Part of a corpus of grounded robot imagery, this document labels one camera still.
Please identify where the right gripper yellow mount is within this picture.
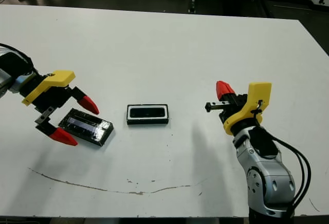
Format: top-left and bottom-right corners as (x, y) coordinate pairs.
(205, 80), (272, 135)

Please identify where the left gripper yellow mount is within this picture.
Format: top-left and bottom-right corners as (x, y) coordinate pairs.
(22, 69), (100, 147)

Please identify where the glossy black box lid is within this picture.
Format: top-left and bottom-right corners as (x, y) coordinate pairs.
(58, 107), (115, 147)

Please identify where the black box base white insert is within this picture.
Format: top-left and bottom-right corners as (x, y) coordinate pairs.
(126, 103), (170, 126)

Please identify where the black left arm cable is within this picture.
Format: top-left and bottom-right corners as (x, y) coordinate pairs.
(0, 43), (39, 77)

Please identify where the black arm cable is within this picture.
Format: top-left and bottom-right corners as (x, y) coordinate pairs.
(272, 135), (313, 218)
(0, 43), (39, 77)

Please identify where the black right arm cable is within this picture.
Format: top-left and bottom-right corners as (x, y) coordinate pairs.
(272, 135), (313, 218)

